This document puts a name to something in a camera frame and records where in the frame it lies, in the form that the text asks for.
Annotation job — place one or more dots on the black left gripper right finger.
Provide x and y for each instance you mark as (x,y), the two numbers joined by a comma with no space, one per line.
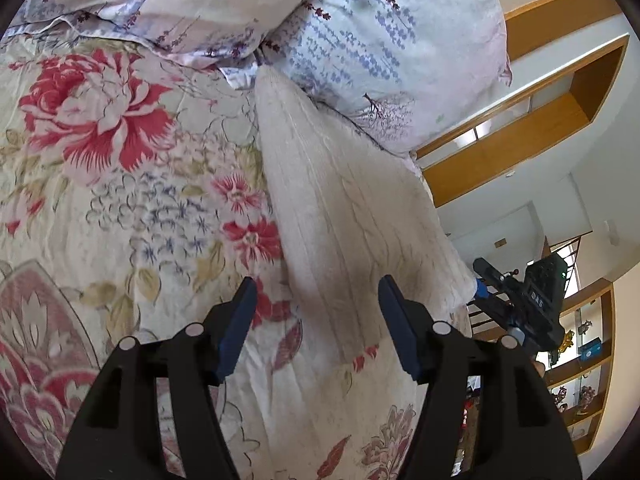
(519,434)

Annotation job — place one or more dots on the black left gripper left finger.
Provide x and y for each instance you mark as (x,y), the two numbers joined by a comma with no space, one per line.
(116,433)

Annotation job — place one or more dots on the beige cable-knit sweater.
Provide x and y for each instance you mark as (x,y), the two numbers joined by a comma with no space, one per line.
(349,213)

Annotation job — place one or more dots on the person's right hand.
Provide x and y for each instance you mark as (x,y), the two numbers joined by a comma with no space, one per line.
(539,367)

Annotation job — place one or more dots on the wooden display shelf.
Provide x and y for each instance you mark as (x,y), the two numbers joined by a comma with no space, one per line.
(579,382)

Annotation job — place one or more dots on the floral bed sheet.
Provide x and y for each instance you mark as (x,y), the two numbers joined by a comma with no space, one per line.
(133,200)

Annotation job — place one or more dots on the light blue floral pillow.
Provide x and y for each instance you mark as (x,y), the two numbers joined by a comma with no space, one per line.
(404,71)

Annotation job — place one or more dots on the mauve floral pillow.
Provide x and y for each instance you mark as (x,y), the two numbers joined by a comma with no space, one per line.
(189,32)

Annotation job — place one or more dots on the wooden wall shelf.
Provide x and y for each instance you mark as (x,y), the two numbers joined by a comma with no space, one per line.
(592,76)

